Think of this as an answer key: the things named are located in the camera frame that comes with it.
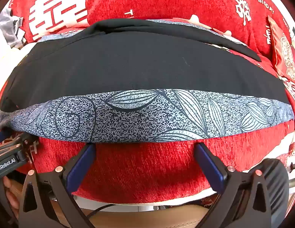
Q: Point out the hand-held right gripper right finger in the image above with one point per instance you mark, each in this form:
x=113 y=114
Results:
x=209 y=167

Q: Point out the red gold embroidered cushion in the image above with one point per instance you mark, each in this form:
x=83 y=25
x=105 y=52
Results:
x=284 y=52

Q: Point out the person's left hand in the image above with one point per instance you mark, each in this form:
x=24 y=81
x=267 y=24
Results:
x=12 y=194

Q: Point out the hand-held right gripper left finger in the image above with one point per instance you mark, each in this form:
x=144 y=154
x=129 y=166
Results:
x=80 y=167

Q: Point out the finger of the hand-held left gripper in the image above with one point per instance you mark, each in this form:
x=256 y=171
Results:
x=1 y=136

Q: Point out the black grey patterned pants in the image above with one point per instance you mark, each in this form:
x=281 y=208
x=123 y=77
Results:
x=142 y=61

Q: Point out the grey white crumpled cloth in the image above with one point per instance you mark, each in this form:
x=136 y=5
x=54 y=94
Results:
x=9 y=28

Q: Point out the red printed blanket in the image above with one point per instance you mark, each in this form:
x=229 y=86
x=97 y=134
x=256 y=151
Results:
x=149 y=0

